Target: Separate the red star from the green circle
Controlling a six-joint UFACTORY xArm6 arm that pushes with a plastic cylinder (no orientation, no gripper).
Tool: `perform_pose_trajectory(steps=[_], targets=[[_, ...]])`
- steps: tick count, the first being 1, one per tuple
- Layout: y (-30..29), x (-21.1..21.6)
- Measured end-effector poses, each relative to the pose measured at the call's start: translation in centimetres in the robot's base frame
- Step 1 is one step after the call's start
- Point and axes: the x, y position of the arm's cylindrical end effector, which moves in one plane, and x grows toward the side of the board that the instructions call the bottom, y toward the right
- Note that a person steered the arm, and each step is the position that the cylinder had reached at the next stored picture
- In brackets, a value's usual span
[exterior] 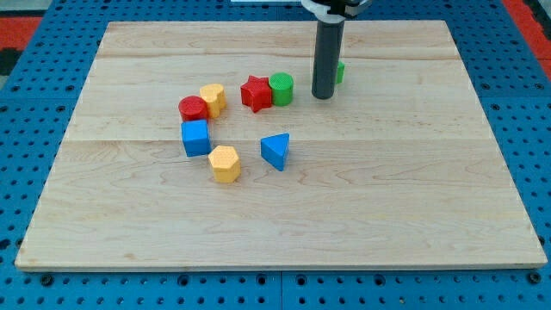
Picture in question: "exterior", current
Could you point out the red star block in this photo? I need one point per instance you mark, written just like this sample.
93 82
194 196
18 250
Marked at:
256 93

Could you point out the blue triangle block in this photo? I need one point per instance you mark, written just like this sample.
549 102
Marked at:
274 149

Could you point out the yellow hexagon block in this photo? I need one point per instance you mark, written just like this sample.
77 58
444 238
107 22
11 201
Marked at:
225 163

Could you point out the green cylinder block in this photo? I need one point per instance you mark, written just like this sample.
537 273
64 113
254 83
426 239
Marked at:
282 85

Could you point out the blue cube block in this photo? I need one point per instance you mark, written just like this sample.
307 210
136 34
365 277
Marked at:
196 138

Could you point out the light wooden board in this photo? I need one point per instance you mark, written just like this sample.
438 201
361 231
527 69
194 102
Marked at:
398 171

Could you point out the yellow heart block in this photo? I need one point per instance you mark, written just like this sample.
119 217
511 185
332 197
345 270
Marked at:
215 97

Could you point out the red cylinder block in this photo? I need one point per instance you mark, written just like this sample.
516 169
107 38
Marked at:
193 108

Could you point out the green block behind rod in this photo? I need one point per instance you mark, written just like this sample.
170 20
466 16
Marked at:
340 72

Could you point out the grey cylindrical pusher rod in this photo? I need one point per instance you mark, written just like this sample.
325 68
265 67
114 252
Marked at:
326 56

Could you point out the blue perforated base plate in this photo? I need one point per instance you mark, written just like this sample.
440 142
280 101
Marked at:
42 90

